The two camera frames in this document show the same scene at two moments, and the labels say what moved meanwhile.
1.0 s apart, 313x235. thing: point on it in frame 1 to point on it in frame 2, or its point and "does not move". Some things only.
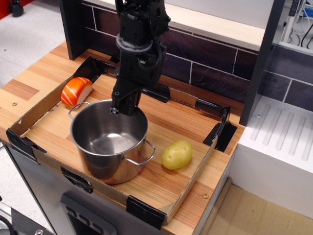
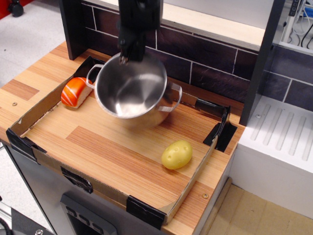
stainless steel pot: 104,141 to 136,93
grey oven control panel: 84,218 does not move
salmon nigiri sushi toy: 76,90 does not move
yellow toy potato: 176,154 does not move
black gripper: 141,67 to 136,18
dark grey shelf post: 262,59 does not move
